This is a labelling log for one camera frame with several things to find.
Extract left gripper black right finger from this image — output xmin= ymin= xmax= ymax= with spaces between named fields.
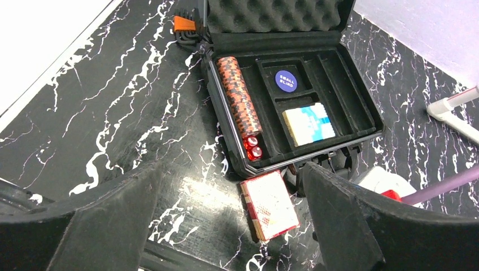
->
xmin=301 ymin=162 xmax=478 ymax=270

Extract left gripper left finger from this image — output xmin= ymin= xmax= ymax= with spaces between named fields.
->
xmin=1 ymin=163 xmax=162 ymax=270

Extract red playing card box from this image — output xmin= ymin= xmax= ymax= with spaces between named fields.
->
xmin=239 ymin=171 xmax=300 ymax=241

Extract blue playing card box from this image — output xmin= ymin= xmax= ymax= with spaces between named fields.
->
xmin=282 ymin=102 xmax=336 ymax=147

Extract black foam-lined poker case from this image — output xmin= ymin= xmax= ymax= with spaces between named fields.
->
xmin=195 ymin=1 xmax=385 ymax=178

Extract orange hex key set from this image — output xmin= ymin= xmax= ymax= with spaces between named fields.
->
xmin=173 ymin=9 xmax=202 ymax=46

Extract red dice in case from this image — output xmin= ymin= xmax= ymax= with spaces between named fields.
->
xmin=243 ymin=136 xmax=263 ymax=161

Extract orange black poker chip stack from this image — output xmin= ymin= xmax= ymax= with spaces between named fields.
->
xmin=216 ymin=56 xmax=263 ymax=138

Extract blue small blind button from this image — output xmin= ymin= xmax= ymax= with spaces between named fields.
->
xmin=275 ymin=70 xmax=298 ymax=93

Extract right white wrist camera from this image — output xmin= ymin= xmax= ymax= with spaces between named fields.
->
xmin=353 ymin=166 xmax=416 ymax=202

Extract white PVC pipe frame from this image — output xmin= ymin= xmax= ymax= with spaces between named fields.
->
xmin=426 ymin=85 xmax=479 ymax=147

